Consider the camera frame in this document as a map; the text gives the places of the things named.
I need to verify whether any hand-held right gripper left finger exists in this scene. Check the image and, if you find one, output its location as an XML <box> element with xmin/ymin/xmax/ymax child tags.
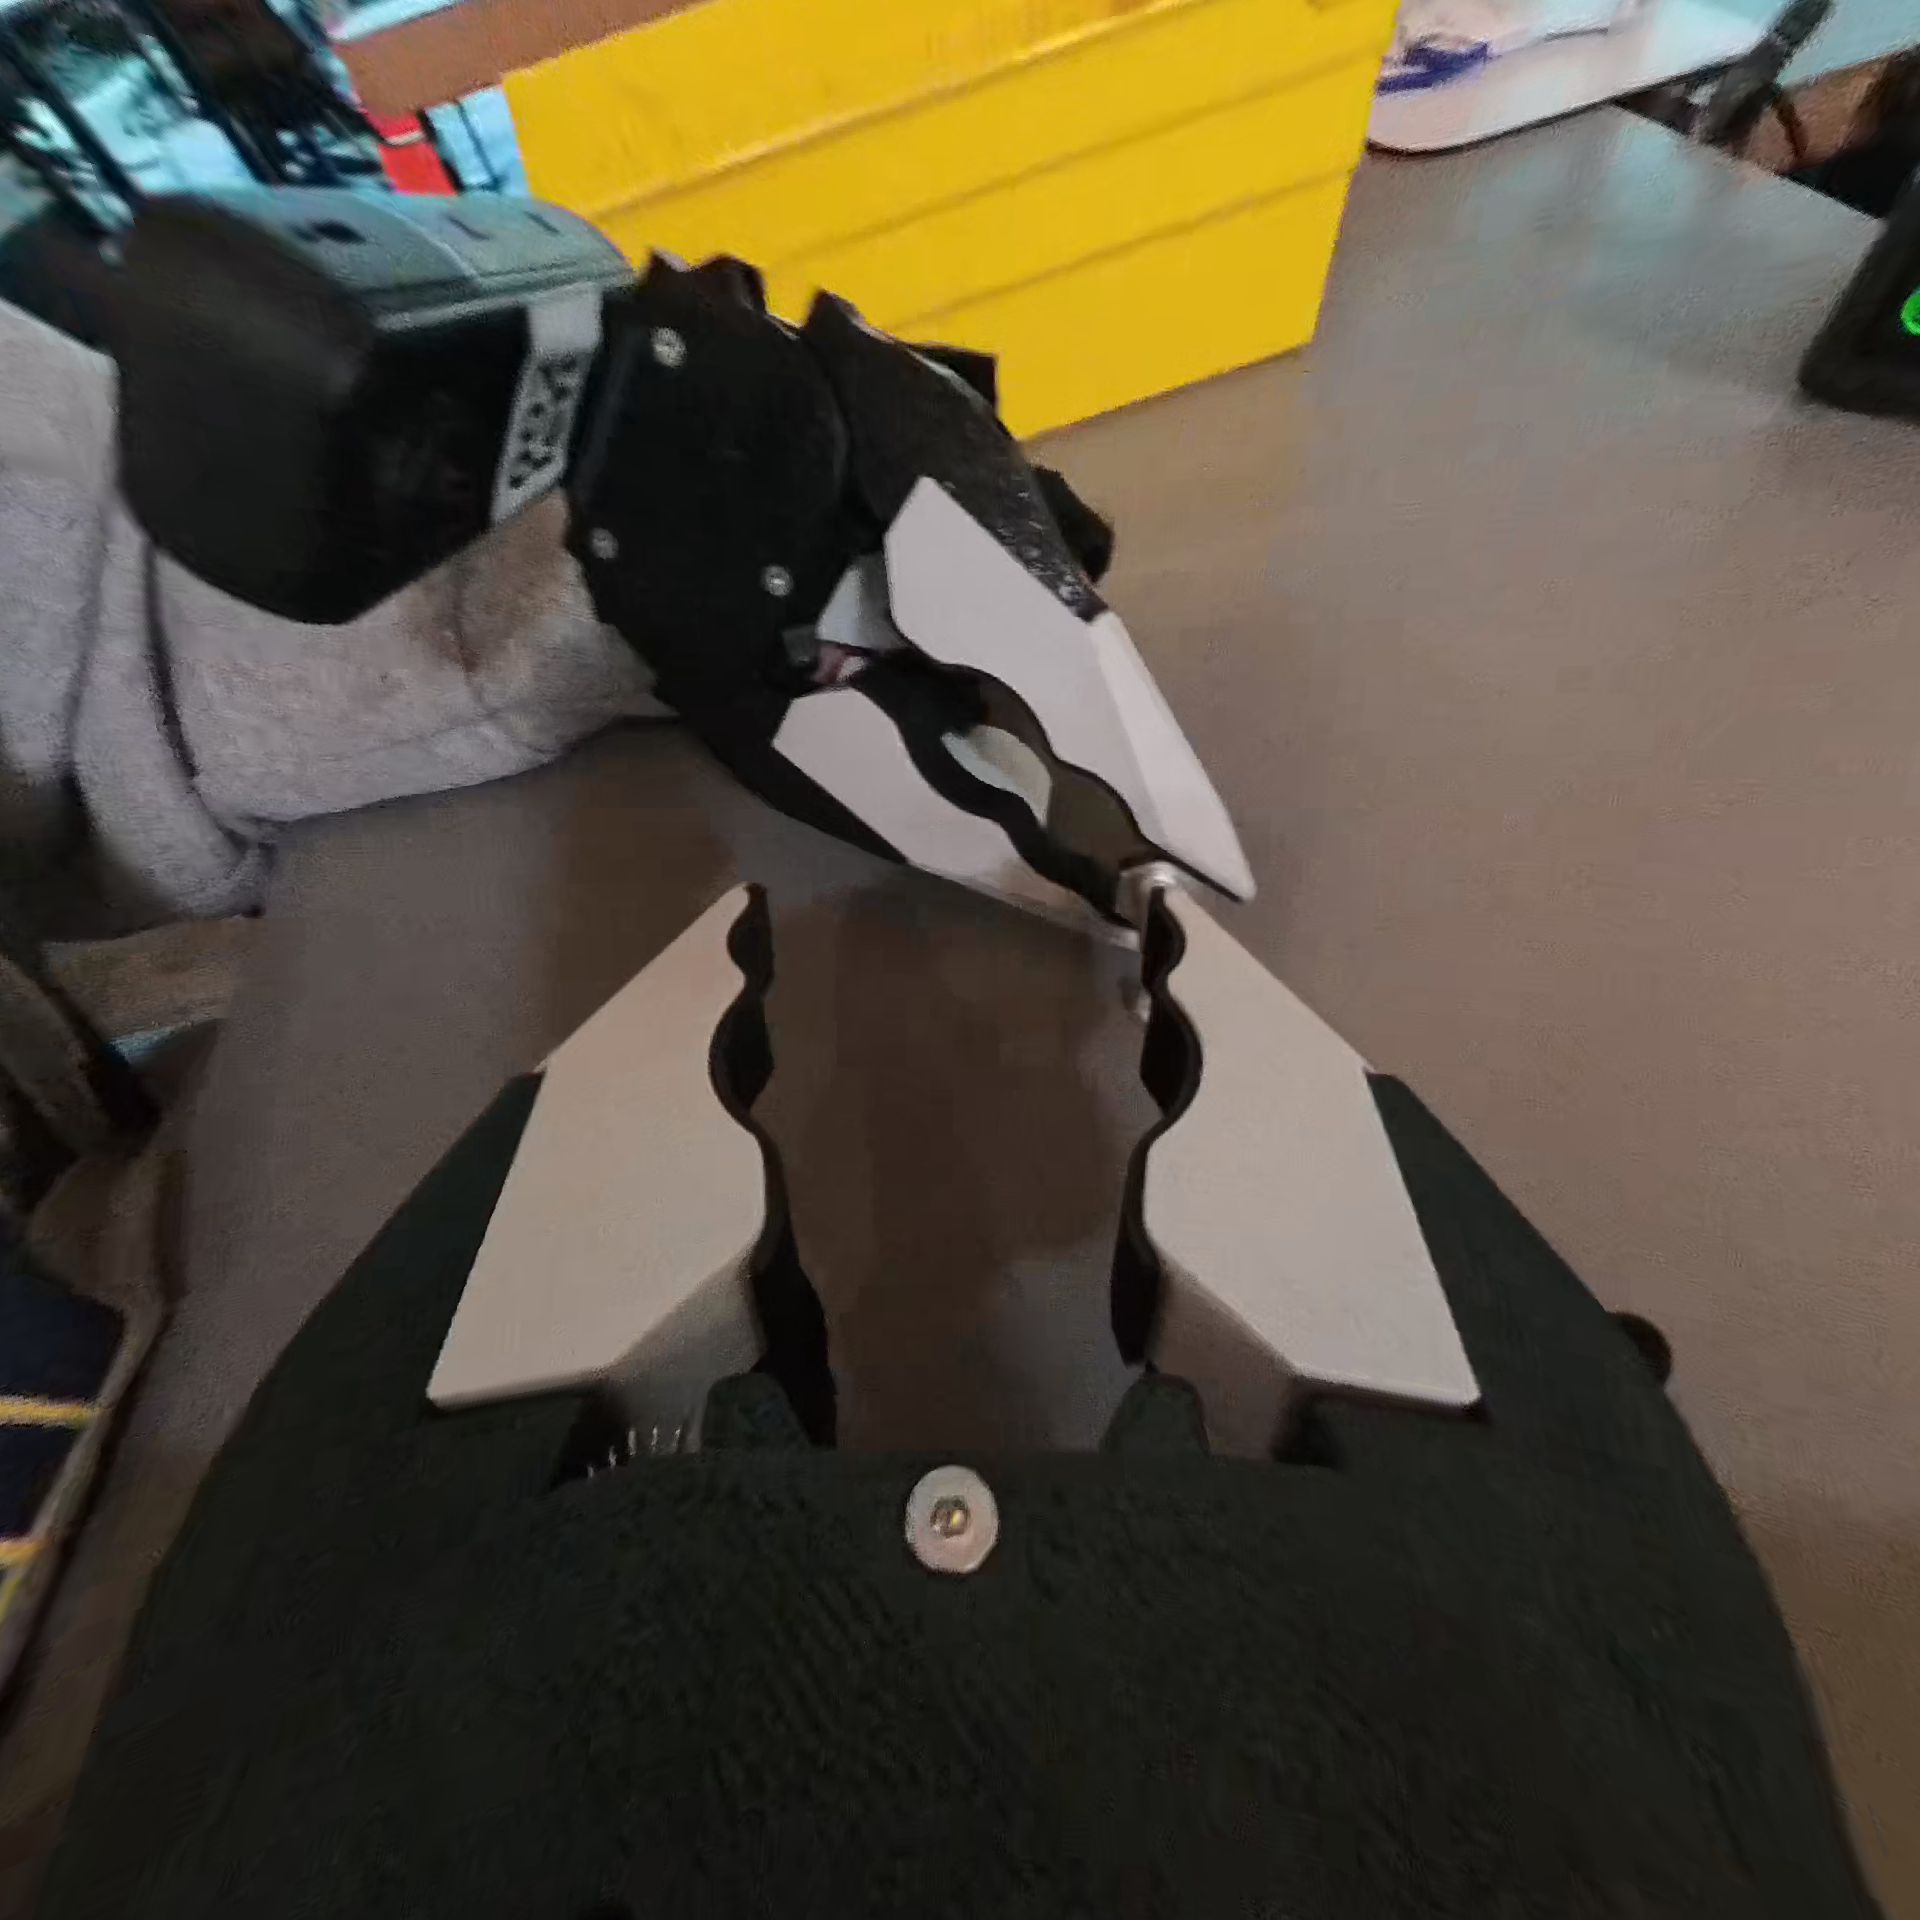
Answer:
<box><xmin>424</xmin><ymin>882</ymin><xmax>841</xmax><ymax>1450</ymax></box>

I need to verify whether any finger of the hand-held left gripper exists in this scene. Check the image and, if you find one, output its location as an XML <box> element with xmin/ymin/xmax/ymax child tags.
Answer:
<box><xmin>817</xmin><ymin>475</ymin><xmax>1260</xmax><ymax>901</ymax></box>
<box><xmin>769</xmin><ymin>685</ymin><xmax>1146</xmax><ymax>950</ymax></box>

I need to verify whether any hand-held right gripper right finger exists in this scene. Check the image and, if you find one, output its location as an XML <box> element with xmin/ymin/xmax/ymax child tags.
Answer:
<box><xmin>1106</xmin><ymin>882</ymin><xmax>1490</xmax><ymax>1412</ymax></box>

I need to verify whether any metal bolt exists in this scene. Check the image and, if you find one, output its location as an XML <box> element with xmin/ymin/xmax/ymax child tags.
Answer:
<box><xmin>1123</xmin><ymin>857</ymin><xmax>1188</xmax><ymax>1026</ymax></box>

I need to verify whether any person's left forearm grey sleeve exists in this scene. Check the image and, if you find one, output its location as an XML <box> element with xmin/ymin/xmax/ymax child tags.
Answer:
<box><xmin>0</xmin><ymin>300</ymin><xmax>663</xmax><ymax>919</ymax></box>

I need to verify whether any yellow plastic bin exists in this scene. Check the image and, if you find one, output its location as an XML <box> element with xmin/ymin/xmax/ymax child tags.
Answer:
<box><xmin>502</xmin><ymin>0</ymin><xmax>1405</xmax><ymax>440</ymax></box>

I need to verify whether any long wooden table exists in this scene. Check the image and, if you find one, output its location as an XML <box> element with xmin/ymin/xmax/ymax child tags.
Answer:
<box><xmin>331</xmin><ymin>0</ymin><xmax>722</xmax><ymax>120</ymax></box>

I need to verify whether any dark blue striped fabric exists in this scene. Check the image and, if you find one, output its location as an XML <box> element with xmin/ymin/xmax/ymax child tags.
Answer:
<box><xmin>0</xmin><ymin>1199</ymin><xmax>168</xmax><ymax>1697</ymax></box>

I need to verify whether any black device with green light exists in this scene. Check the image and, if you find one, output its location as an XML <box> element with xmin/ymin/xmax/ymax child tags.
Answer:
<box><xmin>1796</xmin><ymin>202</ymin><xmax>1920</xmax><ymax>422</ymax></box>

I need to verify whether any black metal frame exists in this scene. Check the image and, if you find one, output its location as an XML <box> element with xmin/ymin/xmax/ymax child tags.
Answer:
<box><xmin>0</xmin><ymin>0</ymin><xmax>384</xmax><ymax>204</ymax></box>

